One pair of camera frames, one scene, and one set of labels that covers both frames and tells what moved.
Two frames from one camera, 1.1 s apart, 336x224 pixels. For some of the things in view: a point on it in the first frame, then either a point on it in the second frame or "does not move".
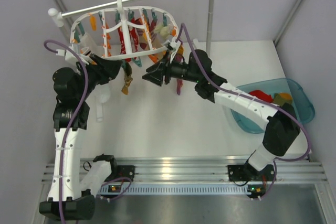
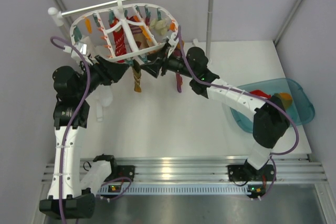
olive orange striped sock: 128,78 to 137,76
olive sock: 281,98 does not move
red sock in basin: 261,95 does not move
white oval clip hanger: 122,31 does not move
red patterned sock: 134,38 to 119,40
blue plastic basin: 303,107 does not move
